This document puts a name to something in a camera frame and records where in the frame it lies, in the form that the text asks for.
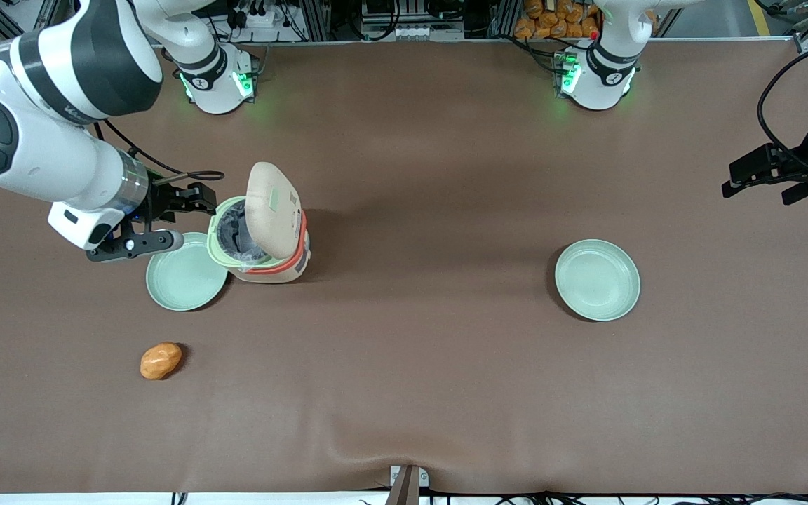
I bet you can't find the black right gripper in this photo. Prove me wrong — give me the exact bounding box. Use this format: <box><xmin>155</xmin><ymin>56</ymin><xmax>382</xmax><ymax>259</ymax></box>
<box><xmin>118</xmin><ymin>182</ymin><xmax>218</xmax><ymax>241</ymax></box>

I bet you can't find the beige toy rice cooker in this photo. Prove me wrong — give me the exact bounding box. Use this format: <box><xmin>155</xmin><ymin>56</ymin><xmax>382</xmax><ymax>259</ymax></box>
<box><xmin>206</xmin><ymin>161</ymin><xmax>311</xmax><ymax>284</ymax></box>

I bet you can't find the light green plate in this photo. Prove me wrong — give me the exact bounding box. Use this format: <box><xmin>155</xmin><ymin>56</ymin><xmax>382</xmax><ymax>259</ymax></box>
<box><xmin>554</xmin><ymin>239</ymin><xmax>641</xmax><ymax>322</ymax></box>
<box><xmin>146</xmin><ymin>231</ymin><xmax>229</xmax><ymax>312</ymax></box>

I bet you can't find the orange bread roll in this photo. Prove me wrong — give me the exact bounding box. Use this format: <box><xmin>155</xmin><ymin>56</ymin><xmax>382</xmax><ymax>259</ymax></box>
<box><xmin>140</xmin><ymin>342</ymin><xmax>183</xmax><ymax>381</ymax></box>

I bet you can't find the white power strip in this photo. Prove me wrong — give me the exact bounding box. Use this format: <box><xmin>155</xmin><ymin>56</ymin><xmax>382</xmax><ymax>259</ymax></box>
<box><xmin>232</xmin><ymin>6</ymin><xmax>280</xmax><ymax>30</ymax></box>

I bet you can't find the pile of orange buns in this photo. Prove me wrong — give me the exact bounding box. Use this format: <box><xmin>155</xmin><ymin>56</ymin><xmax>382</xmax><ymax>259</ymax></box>
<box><xmin>513</xmin><ymin>0</ymin><xmax>601</xmax><ymax>41</ymax></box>

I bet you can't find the brown table cloth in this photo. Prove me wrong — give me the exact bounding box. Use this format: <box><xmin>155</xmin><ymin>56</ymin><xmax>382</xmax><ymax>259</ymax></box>
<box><xmin>0</xmin><ymin>39</ymin><xmax>808</xmax><ymax>495</ymax></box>

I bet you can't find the black electronics box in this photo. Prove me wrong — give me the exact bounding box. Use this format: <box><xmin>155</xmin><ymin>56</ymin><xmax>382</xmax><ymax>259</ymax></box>
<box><xmin>361</xmin><ymin>0</ymin><xmax>466</xmax><ymax>41</ymax></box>

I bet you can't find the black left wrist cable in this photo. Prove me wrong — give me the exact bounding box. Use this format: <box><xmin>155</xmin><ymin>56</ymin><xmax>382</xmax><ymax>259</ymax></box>
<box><xmin>757</xmin><ymin>43</ymin><xmax>808</xmax><ymax>176</ymax></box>

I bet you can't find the aluminium frame post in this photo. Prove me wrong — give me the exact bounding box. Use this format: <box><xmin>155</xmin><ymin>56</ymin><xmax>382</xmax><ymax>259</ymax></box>
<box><xmin>299</xmin><ymin>0</ymin><xmax>332</xmax><ymax>41</ymax></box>
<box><xmin>488</xmin><ymin>0</ymin><xmax>521</xmax><ymax>39</ymax></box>

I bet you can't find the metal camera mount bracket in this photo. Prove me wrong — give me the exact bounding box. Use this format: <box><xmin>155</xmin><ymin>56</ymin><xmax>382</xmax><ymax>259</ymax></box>
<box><xmin>384</xmin><ymin>465</ymin><xmax>430</xmax><ymax>505</ymax></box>

